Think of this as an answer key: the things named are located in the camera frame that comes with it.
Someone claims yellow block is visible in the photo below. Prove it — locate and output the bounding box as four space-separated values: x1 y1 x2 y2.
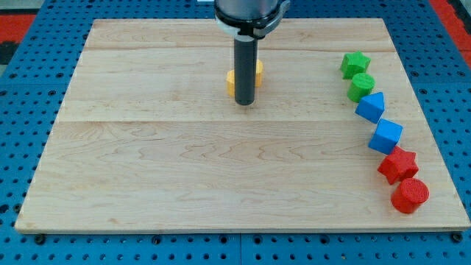
226 70 235 97
255 60 264 88

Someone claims blue pentagon block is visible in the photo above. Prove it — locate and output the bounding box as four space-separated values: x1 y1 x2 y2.
355 92 386 124

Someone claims blue cube block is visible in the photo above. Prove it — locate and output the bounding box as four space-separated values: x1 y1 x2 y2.
368 119 403 155

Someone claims grey robot arm flange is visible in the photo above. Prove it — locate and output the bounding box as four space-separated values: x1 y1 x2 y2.
214 0 291 42

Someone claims green star block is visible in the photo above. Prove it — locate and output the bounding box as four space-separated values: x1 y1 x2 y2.
340 51 371 80

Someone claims red cylinder block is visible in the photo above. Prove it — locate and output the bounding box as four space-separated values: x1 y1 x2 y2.
391 178 430 214

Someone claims red star block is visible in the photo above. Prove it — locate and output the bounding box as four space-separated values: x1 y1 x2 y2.
378 146 419 185

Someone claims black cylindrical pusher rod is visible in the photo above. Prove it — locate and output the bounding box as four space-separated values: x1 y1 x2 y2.
234 40 258 106

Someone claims green cylinder block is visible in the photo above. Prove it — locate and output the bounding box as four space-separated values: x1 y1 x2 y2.
347 73 376 103

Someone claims light wooden board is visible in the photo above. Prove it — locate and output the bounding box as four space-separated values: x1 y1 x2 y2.
15 18 470 234

